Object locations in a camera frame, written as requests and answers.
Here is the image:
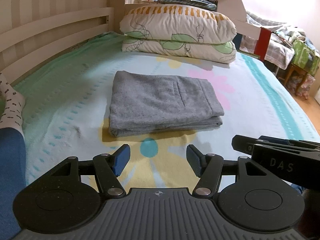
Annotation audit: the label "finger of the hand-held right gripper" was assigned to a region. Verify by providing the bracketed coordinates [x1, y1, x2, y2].
[232, 135, 288, 156]
[259, 135, 320, 150]

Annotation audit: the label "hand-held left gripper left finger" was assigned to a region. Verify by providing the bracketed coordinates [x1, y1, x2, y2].
[50, 144, 131, 197]

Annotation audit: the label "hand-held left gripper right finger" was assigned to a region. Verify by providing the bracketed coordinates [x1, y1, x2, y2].
[186, 144, 268, 197]

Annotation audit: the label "grey pants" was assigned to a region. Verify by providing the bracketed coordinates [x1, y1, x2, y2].
[108, 70, 225, 138]

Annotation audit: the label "floral fabric bag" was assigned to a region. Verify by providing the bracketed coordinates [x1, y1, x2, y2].
[285, 75, 317, 100]

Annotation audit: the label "wooden stool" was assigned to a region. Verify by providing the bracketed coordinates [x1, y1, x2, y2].
[284, 64, 310, 95]

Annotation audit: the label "pastel flower print bed blanket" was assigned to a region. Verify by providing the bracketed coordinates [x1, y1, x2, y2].
[12, 31, 320, 193]

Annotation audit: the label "green storage bag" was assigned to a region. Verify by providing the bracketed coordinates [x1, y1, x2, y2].
[292, 39, 320, 75]

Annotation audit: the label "plaid bedsheet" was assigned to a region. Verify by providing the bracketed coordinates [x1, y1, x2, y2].
[241, 10, 300, 69]

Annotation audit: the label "pile of light clothes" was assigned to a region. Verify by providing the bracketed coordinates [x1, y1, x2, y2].
[275, 25, 313, 45]

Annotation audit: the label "person's blue trouser leg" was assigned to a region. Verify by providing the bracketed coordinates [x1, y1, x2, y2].
[0, 127, 27, 240]

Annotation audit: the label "folded leaf print quilt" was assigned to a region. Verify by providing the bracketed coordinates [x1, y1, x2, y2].
[119, 4, 237, 64]

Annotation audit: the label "white wooden bed beam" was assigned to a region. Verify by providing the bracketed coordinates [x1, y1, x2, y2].
[217, 0, 268, 38]

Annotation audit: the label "red wooden post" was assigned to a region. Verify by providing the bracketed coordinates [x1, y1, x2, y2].
[260, 27, 272, 60]

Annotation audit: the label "cream wooden bed rail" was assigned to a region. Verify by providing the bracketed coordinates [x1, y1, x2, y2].
[0, 0, 125, 85]

